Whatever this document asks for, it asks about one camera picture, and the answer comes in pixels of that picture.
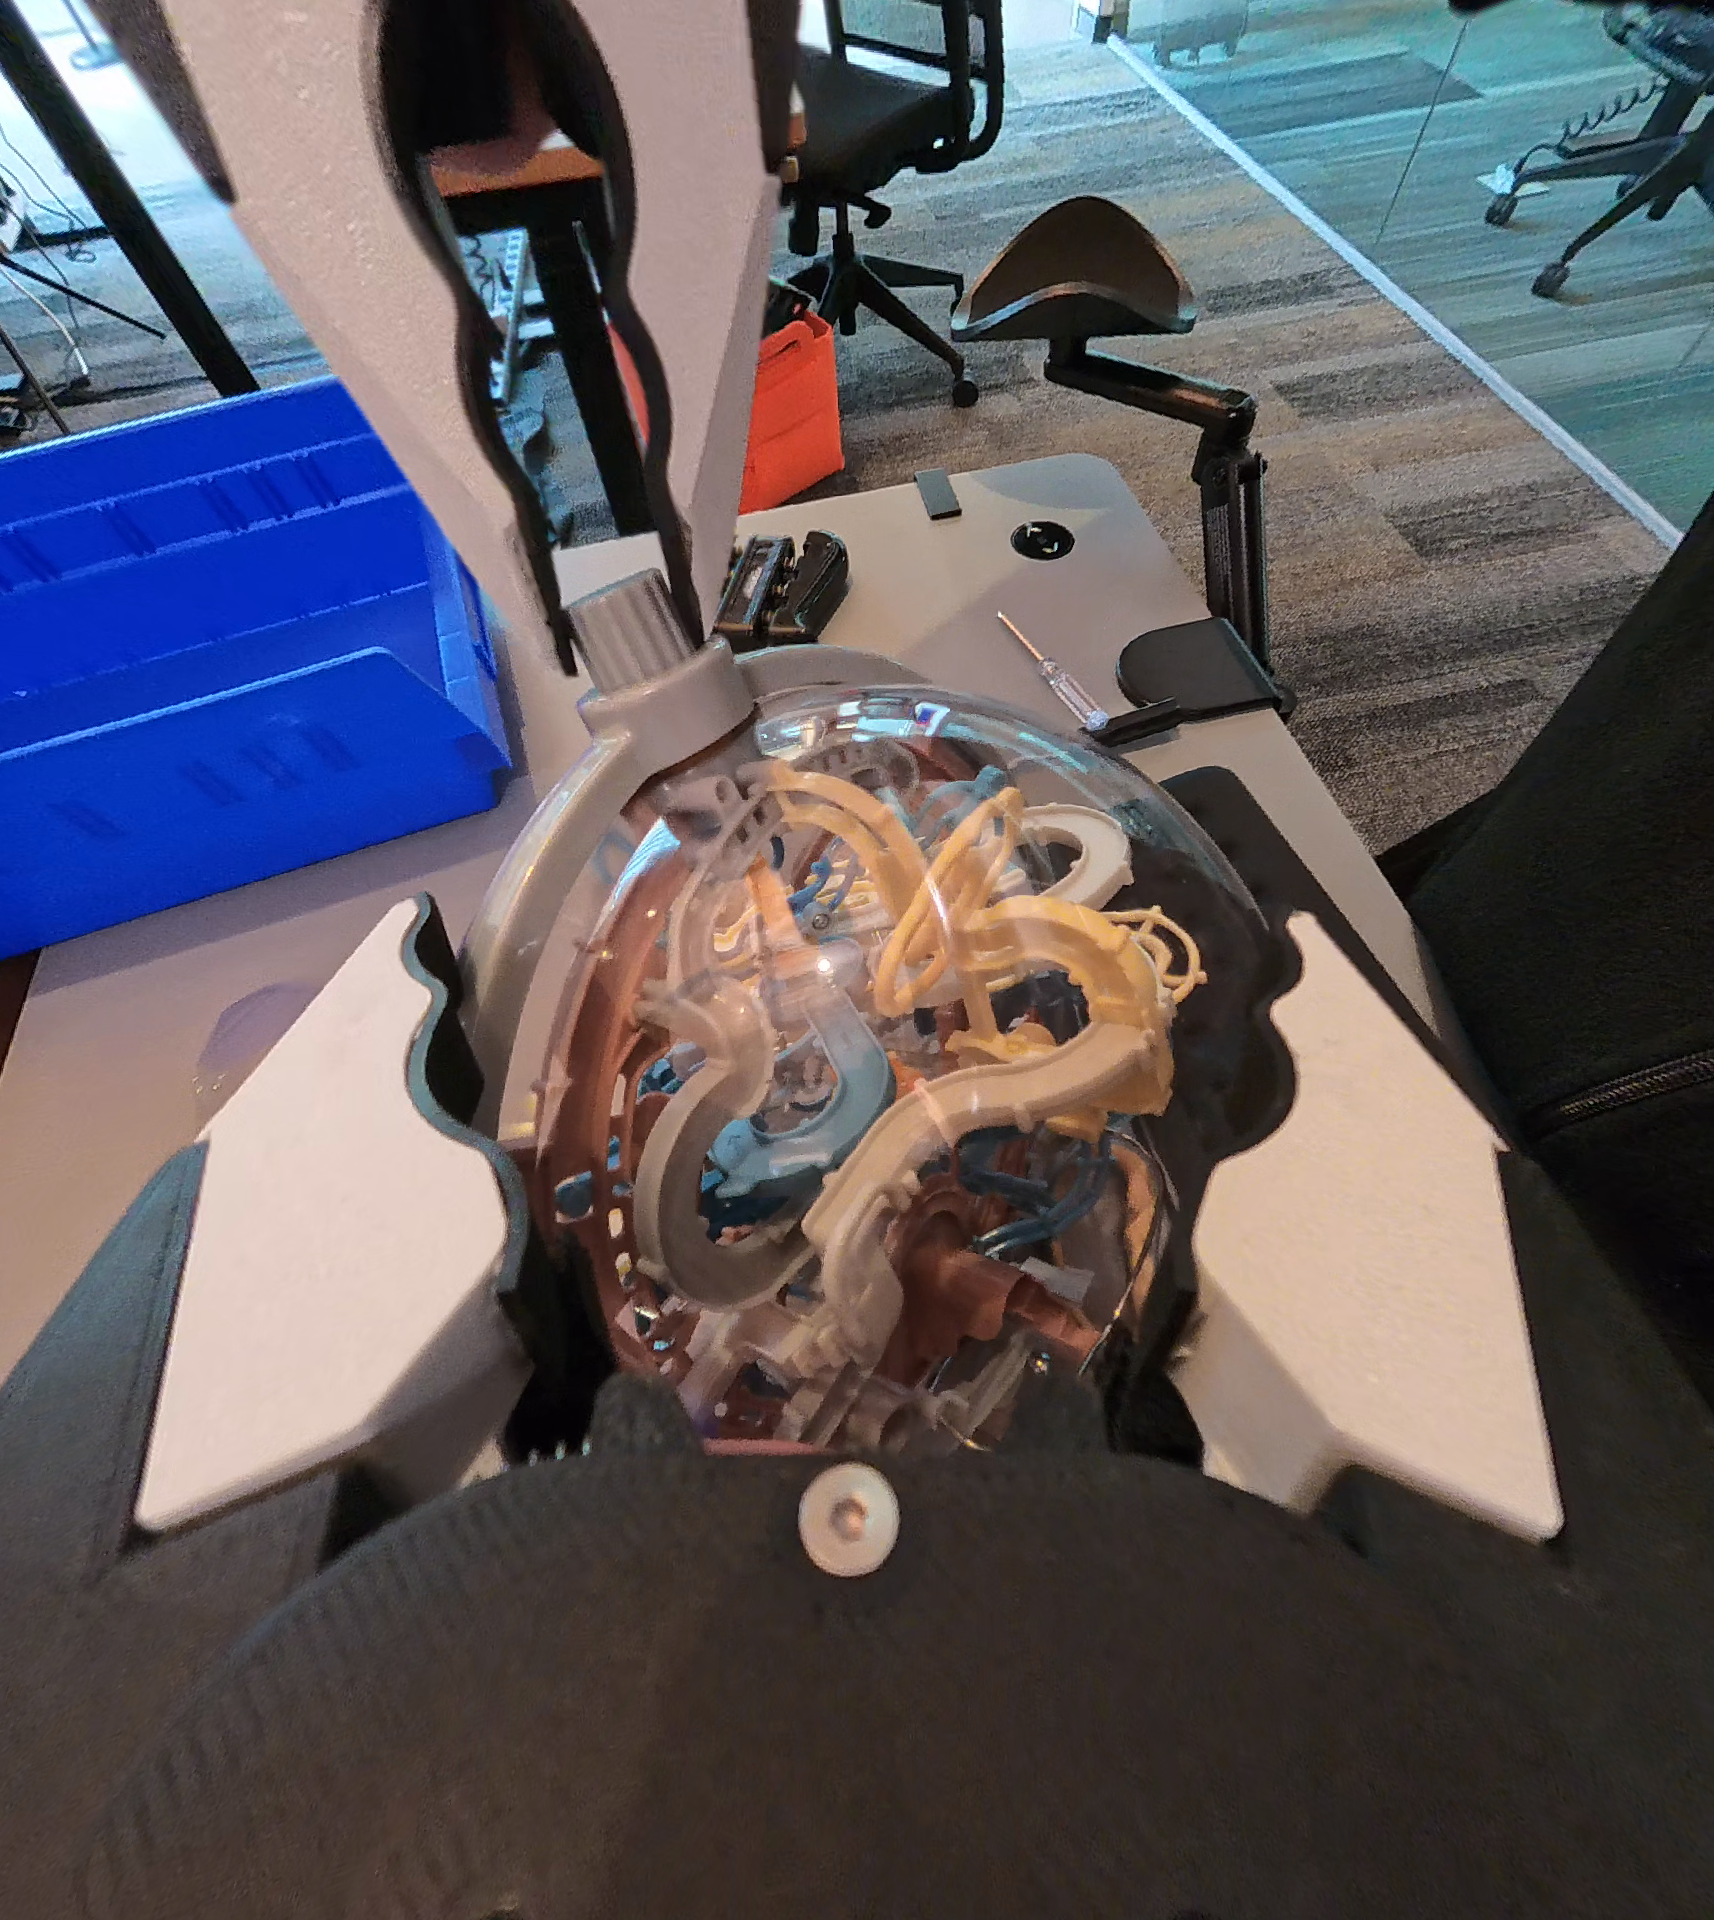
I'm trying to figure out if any person's black clothing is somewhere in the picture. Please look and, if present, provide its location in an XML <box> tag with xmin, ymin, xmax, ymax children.
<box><xmin>1377</xmin><ymin>384</ymin><xmax>1714</xmax><ymax>1540</ymax></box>

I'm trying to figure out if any wooden side table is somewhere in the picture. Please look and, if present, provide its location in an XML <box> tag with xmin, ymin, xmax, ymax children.
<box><xmin>432</xmin><ymin>121</ymin><xmax>654</xmax><ymax>549</ymax></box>

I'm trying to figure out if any clear-handled screwdriver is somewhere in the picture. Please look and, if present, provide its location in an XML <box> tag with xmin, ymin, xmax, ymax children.
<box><xmin>989</xmin><ymin>608</ymin><xmax>1119</xmax><ymax>737</ymax></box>

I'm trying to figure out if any orange bag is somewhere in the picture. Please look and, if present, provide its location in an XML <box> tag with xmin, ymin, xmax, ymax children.
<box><xmin>610</xmin><ymin>285</ymin><xmax>852</xmax><ymax>520</ymax></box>

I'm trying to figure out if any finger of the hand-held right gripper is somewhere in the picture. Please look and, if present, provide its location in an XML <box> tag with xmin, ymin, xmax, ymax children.
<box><xmin>166</xmin><ymin>0</ymin><xmax>577</xmax><ymax>669</ymax></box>
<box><xmin>596</xmin><ymin>0</ymin><xmax>799</xmax><ymax>652</ymax></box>

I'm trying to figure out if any blue storage bin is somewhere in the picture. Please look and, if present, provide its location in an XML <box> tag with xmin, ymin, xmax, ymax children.
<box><xmin>0</xmin><ymin>381</ymin><xmax>521</xmax><ymax>993</ymax></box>

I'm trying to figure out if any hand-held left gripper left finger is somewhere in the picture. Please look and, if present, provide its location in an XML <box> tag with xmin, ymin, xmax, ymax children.
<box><xmin>132</xmin><ymin>898</ymin><xmax>532</xmax><ymax>1540</ymax></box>

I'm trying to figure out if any clear maze ball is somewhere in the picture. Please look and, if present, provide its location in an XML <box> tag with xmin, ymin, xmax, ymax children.
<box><xmin>466</xmin><ymin>569</ymin><xmax>1285</xmax><ymax>1462</ymax></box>

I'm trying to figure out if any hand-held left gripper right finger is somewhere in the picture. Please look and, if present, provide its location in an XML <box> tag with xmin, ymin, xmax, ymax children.
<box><xmin>1166</xmin><ymin>891</ymin><xmax>1562</xmax><ymax>1545</ymax></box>

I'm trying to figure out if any black bit holder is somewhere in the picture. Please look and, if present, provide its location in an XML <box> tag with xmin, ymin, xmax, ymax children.
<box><xmin>712</xmin><ymin>529</ymin><xmax>852</xmax><ymax>652</ymax></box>

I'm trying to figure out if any black vertical pole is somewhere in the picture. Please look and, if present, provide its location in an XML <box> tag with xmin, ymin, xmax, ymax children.
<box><xmin>0</xmin><ymin>0</ymin><xmax>261</xmax><ymax>393</ymax></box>

